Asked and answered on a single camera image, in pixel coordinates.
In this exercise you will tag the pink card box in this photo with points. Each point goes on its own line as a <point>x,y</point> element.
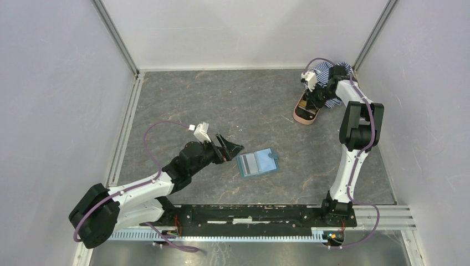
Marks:
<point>302,116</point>

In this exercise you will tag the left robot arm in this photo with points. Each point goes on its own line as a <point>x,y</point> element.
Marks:
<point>103,211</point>

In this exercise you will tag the aluminium frame rail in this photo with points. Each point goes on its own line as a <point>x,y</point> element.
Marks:
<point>382,217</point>

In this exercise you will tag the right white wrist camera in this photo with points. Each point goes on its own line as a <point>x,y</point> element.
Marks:
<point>309,79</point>

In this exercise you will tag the white credit card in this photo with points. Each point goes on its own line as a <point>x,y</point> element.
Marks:
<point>249,164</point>

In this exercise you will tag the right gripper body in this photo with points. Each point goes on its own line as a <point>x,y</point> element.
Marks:
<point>322,92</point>

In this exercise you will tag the light blue cable duct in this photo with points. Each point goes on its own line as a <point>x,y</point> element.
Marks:
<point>135,234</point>

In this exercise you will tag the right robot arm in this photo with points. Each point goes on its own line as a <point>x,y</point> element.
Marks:
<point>359,133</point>

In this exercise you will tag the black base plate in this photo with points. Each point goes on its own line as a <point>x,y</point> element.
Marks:
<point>251,220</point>

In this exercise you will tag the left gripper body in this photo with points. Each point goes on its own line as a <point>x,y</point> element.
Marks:
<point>212,154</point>

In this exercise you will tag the striped blue white cloth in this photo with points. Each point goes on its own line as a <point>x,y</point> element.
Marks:
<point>322,71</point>

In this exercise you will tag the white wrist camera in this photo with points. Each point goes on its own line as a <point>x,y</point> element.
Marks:
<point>200,132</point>
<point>309,79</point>

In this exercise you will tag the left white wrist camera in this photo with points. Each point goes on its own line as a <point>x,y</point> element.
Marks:
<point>200,132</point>

